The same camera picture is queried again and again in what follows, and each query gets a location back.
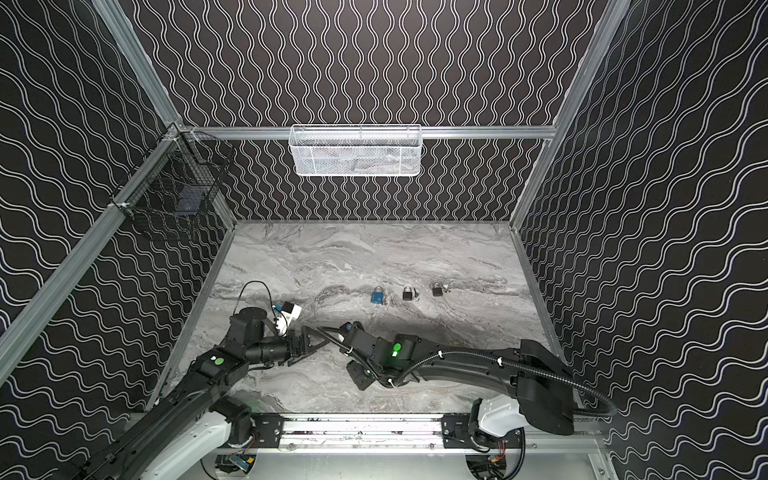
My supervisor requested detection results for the black mounting plate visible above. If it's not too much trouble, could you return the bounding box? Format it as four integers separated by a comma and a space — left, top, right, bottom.
440, 414, 522, 453
243, 413, 285, 450

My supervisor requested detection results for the black wire mesh basket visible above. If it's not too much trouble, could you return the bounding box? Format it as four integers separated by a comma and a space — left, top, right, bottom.
118, 131, 235, 244

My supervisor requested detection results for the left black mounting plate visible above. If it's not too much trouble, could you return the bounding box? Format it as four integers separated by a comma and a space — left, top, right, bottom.
243, 413, 285, 450

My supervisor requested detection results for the white wire mesh basket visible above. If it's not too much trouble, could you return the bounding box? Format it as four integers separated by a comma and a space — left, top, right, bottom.
288, 124, 423, 177

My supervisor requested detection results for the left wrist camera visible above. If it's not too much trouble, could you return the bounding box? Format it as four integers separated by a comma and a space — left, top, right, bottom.
273, 302, 302, 335

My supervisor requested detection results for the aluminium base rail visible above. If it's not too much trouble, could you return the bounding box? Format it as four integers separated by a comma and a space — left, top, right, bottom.
122, 412, 604, 455

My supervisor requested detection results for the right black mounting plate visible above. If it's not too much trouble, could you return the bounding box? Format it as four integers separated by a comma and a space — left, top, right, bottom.
440, 414, 522, 453

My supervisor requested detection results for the blue padlock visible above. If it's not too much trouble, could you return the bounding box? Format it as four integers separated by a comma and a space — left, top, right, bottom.
370, 286, 386, 305

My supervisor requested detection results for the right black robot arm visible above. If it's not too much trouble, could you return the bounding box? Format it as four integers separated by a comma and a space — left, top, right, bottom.
334, 322, 618, 435

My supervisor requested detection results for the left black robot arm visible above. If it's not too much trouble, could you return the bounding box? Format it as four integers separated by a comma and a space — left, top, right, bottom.
53, 307, 331, 479

